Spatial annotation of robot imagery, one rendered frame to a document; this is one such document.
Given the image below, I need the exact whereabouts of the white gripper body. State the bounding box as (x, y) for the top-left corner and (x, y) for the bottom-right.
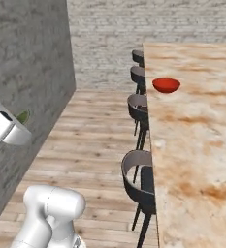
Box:
(2, 121), (33, 146)

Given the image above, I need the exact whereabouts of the green lemon wedge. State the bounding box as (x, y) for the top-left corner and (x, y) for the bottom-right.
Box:
(15, 108), (32, 126)

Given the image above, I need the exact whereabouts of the red bowl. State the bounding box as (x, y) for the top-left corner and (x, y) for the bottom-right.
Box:
(151, 77), (181, 95)

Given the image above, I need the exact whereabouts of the dark grey bar stool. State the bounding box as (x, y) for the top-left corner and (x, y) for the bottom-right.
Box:
(131, 48), (145, 69)
(129, 65), (147, 96)
(126, 93), (150, 151)
(120, 149), (158, 248)

